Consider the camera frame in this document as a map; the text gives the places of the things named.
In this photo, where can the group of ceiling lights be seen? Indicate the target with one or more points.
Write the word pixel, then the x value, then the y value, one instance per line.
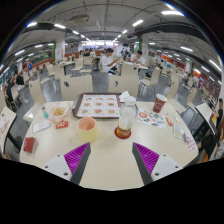
pixel 171 13

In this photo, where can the printed paper leaflet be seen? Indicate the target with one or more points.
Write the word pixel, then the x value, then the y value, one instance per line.
pixel 151 119

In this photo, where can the white paper napkin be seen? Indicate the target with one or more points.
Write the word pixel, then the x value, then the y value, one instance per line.
pixel 124 96

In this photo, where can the clear plastic wrapper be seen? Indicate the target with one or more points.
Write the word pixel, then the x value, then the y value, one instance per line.
pixel 179 132

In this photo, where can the clear bottle with amber drink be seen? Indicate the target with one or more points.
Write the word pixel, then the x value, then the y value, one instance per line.
pixel 126 116

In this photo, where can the group of beige chairs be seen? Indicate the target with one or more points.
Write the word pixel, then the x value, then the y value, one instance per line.
pixel 35 96

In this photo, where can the flat round red coaster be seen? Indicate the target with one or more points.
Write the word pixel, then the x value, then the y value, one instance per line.
pixel 128 136

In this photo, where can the neighbouring table with tray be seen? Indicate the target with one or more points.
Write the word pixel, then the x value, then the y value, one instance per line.
pixel 6 123

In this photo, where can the person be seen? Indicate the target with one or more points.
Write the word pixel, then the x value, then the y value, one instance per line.
pixel 10 91
pixel 219 113
pixel 213 145
pixel 138 59
pixel 30 67
pixel 19 80
pixel 107 61

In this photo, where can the beige chair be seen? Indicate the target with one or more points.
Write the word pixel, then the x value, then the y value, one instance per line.
pixel 124 86
pixel 76 87

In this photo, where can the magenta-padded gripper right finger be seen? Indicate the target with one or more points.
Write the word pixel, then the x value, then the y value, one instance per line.
pixel 146 158

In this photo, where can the small red packet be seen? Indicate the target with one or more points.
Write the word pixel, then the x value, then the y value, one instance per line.
pixel 62 124

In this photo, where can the pale yellow cup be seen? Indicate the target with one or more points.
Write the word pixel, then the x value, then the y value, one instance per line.
pixel 87 131

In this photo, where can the ceiling air conditioner unit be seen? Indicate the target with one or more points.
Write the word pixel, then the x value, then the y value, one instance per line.
pixel 80 18

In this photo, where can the neighbouring beige table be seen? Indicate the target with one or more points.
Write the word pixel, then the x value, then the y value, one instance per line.
pixel 205 115

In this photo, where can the white printed card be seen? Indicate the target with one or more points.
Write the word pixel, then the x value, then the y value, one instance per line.
pixel 41 126

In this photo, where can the small clear bottle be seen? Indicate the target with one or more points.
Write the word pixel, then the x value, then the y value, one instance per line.
pixel 45 112

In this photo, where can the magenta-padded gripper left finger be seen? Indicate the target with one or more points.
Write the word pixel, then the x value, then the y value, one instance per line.
pixel 76 158

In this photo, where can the dark red pouch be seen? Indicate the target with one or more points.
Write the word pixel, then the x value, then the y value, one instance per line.
pixel 29 144

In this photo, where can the red sauce sachet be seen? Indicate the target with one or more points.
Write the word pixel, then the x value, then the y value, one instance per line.
pixel 169 121

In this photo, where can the dark tray with printed liner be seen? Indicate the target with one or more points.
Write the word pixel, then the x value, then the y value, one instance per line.
pixel 96 105

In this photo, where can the white sticker with red text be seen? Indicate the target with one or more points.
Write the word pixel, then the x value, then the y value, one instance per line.
pixel 191 145

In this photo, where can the crumpled food wrapper bag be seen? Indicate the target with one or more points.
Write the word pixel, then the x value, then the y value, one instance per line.
pixel 60 111

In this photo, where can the red paper cup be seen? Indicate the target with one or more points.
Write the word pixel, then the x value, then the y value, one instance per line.
pixel 159 104

